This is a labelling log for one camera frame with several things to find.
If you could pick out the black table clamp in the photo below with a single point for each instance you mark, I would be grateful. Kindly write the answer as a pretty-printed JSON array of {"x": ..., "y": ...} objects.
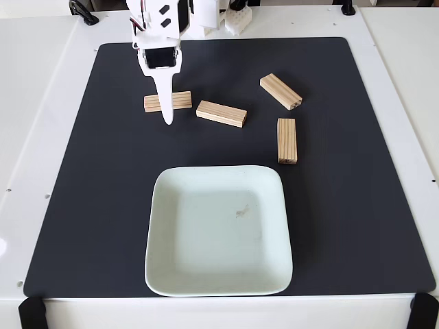
[
  {"x": 348, "y": 8},
  {"x": 84, "y": 13}
]

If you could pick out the black rubber mat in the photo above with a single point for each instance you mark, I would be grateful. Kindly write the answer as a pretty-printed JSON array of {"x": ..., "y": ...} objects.
[{"x": 103, "y": 171}]

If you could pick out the pale green square plate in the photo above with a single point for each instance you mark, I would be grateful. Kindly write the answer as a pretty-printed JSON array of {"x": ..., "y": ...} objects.
[{"x": 212, "y": 236}]

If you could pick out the grooved wooden block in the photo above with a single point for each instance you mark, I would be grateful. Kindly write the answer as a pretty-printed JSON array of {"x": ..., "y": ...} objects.
[
  {"x": 280, "y": 91},
  {"x": 286, "y": 140},
  {"x": 182, "y": 100},
  {"x": 221, "y": 113}
]

